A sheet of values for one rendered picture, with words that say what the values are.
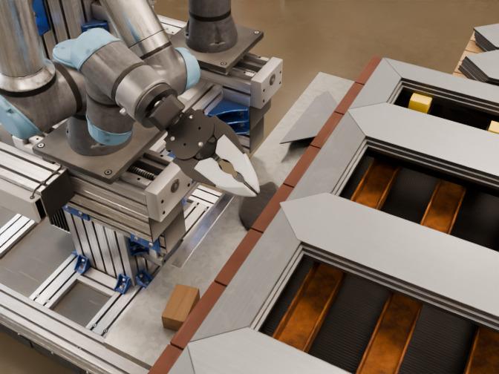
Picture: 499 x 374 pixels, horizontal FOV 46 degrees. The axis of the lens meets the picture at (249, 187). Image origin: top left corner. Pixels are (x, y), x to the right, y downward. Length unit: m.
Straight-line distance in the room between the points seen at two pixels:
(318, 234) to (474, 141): 0.58
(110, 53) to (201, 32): 0.77
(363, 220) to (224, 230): 0.40
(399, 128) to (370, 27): 2.35
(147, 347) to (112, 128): 0.62
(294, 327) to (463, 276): 0.40
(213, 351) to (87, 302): 0.99
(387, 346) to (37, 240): 1.42
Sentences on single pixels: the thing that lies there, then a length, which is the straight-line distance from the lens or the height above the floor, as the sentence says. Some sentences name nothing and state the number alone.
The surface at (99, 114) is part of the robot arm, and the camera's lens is 0.97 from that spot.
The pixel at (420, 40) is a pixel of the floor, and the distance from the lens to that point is 3.97.
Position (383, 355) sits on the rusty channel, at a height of 0.68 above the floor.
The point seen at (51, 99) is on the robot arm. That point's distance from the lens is 1.21.
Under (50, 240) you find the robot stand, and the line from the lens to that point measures 2.35.
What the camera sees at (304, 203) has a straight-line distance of 1.47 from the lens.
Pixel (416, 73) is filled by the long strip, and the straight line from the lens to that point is 2.00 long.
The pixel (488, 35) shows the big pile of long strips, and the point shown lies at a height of 0.85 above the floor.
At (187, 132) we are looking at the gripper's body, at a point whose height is 1.38.
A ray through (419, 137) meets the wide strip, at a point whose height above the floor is 0.85.
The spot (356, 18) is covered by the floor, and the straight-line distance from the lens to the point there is 4.13.
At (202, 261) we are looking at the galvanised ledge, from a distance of 1.56.
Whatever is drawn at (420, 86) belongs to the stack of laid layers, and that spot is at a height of 0.84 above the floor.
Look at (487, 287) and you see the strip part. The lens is 1.40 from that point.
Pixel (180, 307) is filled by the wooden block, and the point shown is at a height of 0.73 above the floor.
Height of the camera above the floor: 1.89
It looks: 44 degrees down
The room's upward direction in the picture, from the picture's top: straight up
